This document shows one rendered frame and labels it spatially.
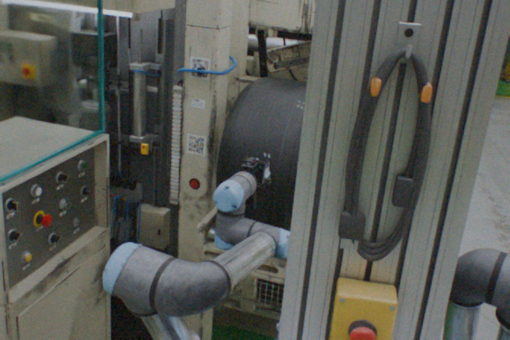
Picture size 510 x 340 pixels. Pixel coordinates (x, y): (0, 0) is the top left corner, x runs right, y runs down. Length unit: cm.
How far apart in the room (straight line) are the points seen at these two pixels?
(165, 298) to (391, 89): 62
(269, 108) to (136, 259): 84
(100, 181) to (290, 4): 95
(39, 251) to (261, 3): 118
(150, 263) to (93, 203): 99
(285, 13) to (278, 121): 50
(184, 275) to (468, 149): 61
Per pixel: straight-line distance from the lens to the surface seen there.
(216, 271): 119
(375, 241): 88
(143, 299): 118
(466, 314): 141
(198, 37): 201
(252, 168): 159
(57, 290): 200
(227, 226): 151
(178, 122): 212
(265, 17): 219
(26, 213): 184
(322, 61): 77
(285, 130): 181
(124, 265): 120
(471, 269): 129
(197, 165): 213
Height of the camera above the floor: 193
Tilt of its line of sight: 20 degrees down
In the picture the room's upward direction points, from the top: 5 degrees clockwise
